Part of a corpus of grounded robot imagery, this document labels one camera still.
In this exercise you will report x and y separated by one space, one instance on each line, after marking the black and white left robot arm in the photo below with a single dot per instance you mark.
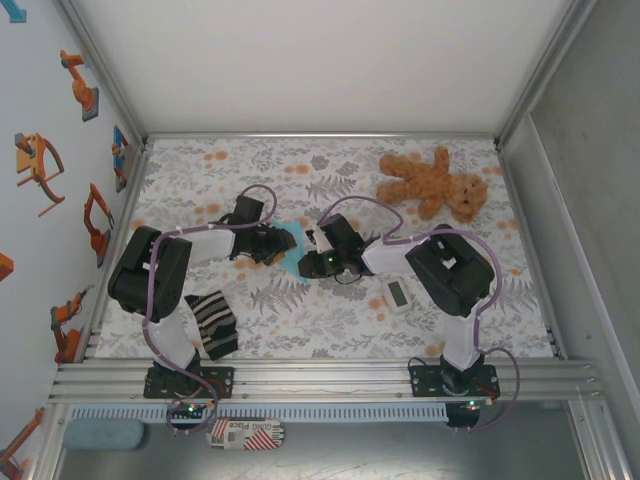
210 245

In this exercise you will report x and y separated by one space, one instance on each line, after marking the aluminium mounting rail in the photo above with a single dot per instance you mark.
325 380

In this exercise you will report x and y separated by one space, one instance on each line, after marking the orange gripper claw sticker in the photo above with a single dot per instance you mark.
20 445
32 160

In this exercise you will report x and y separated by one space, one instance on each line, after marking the blue wall sticker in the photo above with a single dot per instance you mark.
17 11

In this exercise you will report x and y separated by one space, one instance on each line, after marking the aluminium frame post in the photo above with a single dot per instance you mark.
546 70
111 80

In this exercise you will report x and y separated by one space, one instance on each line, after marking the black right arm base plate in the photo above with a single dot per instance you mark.
422 382

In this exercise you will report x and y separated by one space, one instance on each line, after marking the brown teddy bear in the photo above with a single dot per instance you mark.
435 182

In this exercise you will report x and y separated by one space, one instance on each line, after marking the red white striped case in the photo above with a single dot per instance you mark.
247 434

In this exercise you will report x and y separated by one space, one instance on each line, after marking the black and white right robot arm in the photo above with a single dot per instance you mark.
390 255

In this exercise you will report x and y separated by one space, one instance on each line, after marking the orange block sticker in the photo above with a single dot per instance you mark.
5 267

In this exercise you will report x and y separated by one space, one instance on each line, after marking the aluminium table side rail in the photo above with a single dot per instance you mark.
124 215
515 192

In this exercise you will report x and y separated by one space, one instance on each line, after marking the black and beige striped sock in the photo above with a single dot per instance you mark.
212 325

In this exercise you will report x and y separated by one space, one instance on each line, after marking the blue-grey oval pouch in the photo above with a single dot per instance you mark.
105 434

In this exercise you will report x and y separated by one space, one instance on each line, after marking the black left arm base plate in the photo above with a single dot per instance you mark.
222 382

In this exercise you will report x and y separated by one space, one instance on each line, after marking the aluminium frame leg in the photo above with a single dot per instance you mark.
47 445
595 440

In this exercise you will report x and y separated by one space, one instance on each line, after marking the blue and orange machine sticker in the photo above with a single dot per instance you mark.
120 160

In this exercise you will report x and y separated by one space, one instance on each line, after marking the floral printed tablecloth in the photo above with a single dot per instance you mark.
300 320

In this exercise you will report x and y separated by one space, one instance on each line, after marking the aluminium frame crossbar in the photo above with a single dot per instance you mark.
320 135

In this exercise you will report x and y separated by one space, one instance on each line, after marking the white digital timer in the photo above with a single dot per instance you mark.
396 295

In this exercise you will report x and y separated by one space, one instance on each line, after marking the light blue cloth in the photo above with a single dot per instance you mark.
292 270

